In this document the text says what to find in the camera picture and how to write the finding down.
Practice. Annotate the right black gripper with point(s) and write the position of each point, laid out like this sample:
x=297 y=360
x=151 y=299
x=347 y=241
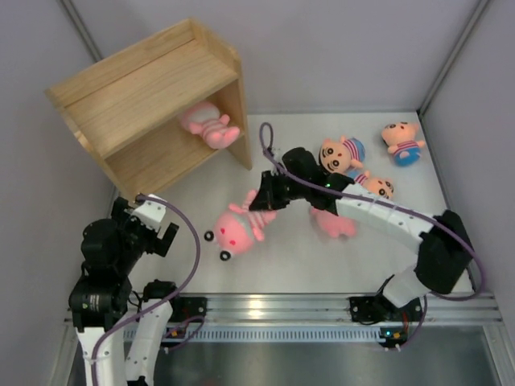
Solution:
x=266 y=198

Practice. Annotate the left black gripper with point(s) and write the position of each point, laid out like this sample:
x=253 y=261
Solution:
x=122 y=212

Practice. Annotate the pink striped plush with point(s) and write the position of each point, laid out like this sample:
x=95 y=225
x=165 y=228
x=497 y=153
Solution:
x=237 y=229
x=210 y=124
x=333 y=225

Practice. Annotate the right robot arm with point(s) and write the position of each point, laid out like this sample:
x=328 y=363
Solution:
x=439 y=242

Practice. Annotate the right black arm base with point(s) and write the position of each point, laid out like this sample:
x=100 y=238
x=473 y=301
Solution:
x=369 y=310

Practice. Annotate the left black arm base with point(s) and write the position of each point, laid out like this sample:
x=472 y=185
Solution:
x=185 y=307

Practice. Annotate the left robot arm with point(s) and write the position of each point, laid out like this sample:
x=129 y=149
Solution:
x=119 y=349

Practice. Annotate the wooden two-tier shelf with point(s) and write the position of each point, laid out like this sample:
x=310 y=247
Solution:
x=124 y=110

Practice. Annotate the boy plush near centre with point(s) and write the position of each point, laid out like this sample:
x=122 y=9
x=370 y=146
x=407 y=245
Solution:
x=341 y=155

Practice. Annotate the boy plush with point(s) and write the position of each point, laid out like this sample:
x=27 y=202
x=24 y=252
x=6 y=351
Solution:
x=378 y=186
x=402 y=143
x=341 y=155

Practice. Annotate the boy plush lower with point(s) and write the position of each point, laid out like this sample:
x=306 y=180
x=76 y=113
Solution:
x=378 y=186

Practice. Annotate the boy plush far right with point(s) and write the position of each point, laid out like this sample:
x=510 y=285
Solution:
x=402 y=143

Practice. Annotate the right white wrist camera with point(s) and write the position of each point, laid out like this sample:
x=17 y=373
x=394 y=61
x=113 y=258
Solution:
x=275 y=153

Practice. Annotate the aluminium mounting rail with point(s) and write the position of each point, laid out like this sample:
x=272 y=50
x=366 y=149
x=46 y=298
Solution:
x=334 y=309

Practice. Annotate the slotted white cable duct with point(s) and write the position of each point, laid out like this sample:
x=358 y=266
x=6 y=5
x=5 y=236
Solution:
x=295 y=334

